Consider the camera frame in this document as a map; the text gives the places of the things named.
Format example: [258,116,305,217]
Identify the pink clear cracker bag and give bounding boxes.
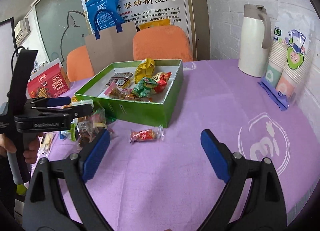
[73,108,117,150]

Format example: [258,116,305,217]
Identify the small white clear packet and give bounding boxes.
[39,132,56,155]

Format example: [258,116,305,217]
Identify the brown dark snack packet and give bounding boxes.
[105,72,134,89]

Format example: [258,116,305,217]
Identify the green snack packet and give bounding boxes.
[131,77,158,98]

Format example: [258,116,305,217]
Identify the small red candy packet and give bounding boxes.
[130,125,165,143]

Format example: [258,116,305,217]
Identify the green cardboard box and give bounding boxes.
[75,59,183,128]

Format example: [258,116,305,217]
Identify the yellow snack bag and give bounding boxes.
[135,58,155,84]

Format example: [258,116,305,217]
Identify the red white snack bag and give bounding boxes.
[151,72,171,94]

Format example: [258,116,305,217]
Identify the orange peanut snack bag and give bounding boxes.
[104,83,152,102]

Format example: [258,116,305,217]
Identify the red cracker box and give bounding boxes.
[27,58,70,98]

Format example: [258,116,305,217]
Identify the left orange chair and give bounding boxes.
[67,46,94,82]

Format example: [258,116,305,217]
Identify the orange chair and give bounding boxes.
[67,46,94,82]
[133,26,193,62]

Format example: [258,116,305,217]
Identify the air conditioner unit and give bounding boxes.
[15,18,30,46]

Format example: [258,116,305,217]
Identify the blue tote bag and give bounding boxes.
[86,0,125,33]

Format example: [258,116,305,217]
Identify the purple tablecloth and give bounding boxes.
[30,58,320,231]

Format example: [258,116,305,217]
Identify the right orange chair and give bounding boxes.
[133,26,193,62]

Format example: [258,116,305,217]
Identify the white chinese text poster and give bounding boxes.
[117,0,194,47]

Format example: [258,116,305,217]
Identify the cream thermos jug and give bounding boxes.
[238,4,272,77]

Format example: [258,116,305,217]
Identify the paper cups pack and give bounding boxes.
[259,14,316,111]

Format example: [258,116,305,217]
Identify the white board black frame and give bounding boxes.
[0,17,17,105]

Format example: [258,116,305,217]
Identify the brown paper bag blue handles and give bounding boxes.
[85,21,137,74]

